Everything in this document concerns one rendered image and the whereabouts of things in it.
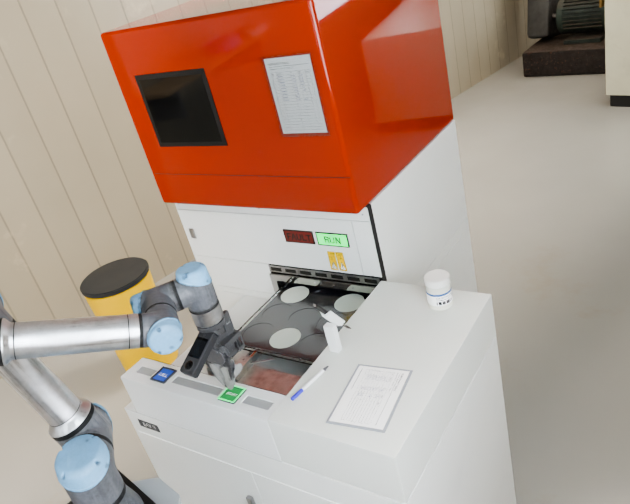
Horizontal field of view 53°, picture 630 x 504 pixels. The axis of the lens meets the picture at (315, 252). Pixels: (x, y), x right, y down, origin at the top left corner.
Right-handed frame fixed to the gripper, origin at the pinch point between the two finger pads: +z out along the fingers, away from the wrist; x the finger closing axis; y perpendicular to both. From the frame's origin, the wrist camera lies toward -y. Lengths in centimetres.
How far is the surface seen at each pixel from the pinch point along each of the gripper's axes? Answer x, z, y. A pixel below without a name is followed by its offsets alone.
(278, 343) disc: 6.7, 9.2, 28.8
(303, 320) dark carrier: 5.4, 9.2, 41.0
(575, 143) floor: 6, 98, 397
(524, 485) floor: -48, 99, 74
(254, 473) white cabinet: -3.1, 26.3, -4.3
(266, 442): -12.0, 11.5, -4.2
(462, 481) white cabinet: -50, 40, 23
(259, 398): -7.9, 3.5, 2.1
